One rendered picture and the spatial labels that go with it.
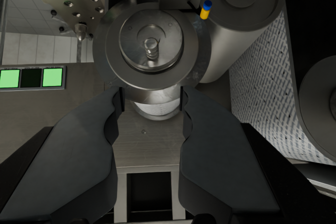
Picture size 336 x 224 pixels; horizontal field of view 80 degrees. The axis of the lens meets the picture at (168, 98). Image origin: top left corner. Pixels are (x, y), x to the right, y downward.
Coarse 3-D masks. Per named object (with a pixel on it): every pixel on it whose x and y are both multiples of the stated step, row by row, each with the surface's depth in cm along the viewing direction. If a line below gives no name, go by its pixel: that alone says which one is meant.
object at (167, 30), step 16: (144, 16) 24; (160, 16) 24; (128, 32) 23; (144, 32) 23; (160, 32) 24; (176, 32) 23; (128, 48) 23; (144, 48) 23; (160, 48) 23; (176, 48) 23; (144, 64) 22; (160, 64) 22
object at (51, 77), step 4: (60, 68) 58; (44, 72) 58; (48, 72) 58; (52, 72) 58; (56, 72) 58; (60, 72) 58; (44, 76) 57; (48, 76) 57; (52, 76) 57; (56, 76) 57; (60, 76) 57; (44, 80) 57; (48, 80) 57; (52, 80) 57; (56, 80) 57; (60, 80) 57; (44, 84) 57; (48, 84) 57; (52, 84) 57; (56, 84) 57; (60, 84) 57
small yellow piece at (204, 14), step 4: (208, 0) 21; (192, 4) 24; (204, 4) 20; (208, 4) 20; (192, 8) 24; (204, 8) 21; (208, 8) 21; (196, 12) 23; (200, 12) 22; (204, 12) 21; (208, 12) 21; (200, 16) 22; (204, 16) 22
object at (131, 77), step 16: (128, 16) 25; (176, 16) 25; (112, 32) 25; (192, 32) 25; (112, 48) 24; (192, 48) 25; (112, 64) 24; (176, 64) 24; (192, 64) 24; (128, 80) 24; (144, 80) 24; (160, 80) 24; (176, 80) 24
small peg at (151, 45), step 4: (148, 40) 20; (152, 40) 20; (156, 40) 20; (144, 44) 20; (148, 44) 20; (152, 44) 20; (156, 44) 20; (148, 48) 20; (152, 48) 20; (156, 48) 20; (148, 52) 21; (152, 52) 21; (156, 52) 21; (148, 56) 22; (152, 56) 22; (156, 56) 22
